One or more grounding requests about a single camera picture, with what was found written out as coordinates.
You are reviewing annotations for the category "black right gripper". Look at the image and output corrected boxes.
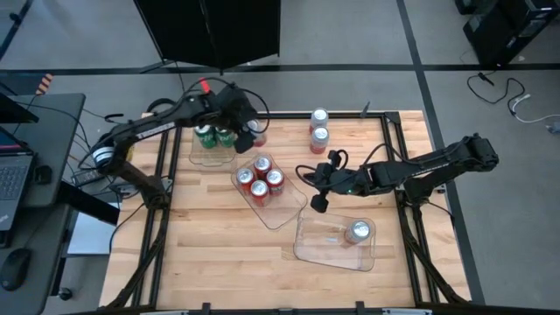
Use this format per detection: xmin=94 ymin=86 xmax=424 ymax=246
xmin=304 ymin=164 xmax=368 ymax=198

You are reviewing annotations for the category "white and red soda can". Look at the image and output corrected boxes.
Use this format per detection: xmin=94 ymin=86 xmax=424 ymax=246
xmin=309 ymin=126 xmax=332 ymax=155
xmin=246 ymin=117 xmax=269 ymax=149
xmin=309 ymin=107 xmax=330 ymax=132
xmin=343 ymin=219 xmax=373 ymax=246

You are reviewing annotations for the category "clear plastic bin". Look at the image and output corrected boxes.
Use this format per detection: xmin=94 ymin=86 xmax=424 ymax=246
xmin=188 ymin=122 xmax=238 ymax=168
xmin=292 ymin=207 xmax=377 ymax=273
xmin=230 ymin=151 xmax=309 ymax=232

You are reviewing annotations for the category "black folding backdrop screen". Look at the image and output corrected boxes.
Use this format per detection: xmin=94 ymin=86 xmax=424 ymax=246
xmin=133 ymin=0 xmax=282 ymax=75

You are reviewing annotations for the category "dark grey desk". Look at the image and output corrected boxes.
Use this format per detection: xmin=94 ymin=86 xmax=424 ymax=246
xmin=0 ymin=92 xmax=88 ymax=315

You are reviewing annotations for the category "white flat board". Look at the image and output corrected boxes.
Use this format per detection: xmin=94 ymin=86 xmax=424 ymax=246
xmin=66 ymin=199 xmax=122 ymax=256

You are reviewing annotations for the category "orange black striped object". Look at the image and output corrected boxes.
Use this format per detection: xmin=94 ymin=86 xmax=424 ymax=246
xmin=35 ymin=72 xmax=54 ymax=96

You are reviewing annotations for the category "small black desk device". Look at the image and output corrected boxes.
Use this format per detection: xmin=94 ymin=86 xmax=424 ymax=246
xmin=34 ymin=164 xmax=53 ymax=185

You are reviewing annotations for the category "black computer monitor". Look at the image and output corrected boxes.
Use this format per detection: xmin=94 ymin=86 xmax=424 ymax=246
xmin=0 ymin=90 xmax=40 ymax=124

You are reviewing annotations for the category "black laptop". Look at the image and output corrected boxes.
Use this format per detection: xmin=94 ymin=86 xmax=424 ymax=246
xmin=0 ymin=125 xmax=35 ymax=232

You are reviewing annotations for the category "black computer case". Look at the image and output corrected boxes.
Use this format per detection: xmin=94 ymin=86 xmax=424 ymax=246
xmin=454 ymin=0 xmax=560 ymax=67

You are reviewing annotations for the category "black computer mouse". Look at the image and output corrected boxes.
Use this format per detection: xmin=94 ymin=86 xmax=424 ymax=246
xmin=0 ymin=247 xmax=33 ymax=292

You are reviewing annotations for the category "black cable connector block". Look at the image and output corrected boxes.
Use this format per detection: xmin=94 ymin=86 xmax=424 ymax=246
xmin=234 ymin=129 xmax=256 ymax=155

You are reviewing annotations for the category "black aluminium rig frame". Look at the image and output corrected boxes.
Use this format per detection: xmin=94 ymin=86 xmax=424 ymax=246
xmin=99 ymin=100 xmax=473 ymax=315

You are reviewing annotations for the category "black cable loop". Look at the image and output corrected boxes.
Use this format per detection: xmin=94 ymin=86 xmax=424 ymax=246
xmin=146 ymin=97 xmax=183 ymax=114

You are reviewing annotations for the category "black floor cable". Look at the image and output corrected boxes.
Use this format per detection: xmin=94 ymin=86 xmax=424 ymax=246
xmin=465 ymin=71 xmax=527 ymax=116

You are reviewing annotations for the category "white floor cable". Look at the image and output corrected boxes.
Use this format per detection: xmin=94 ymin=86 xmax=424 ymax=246
xmin=508 ymin=93 xmax=560 ymax=126

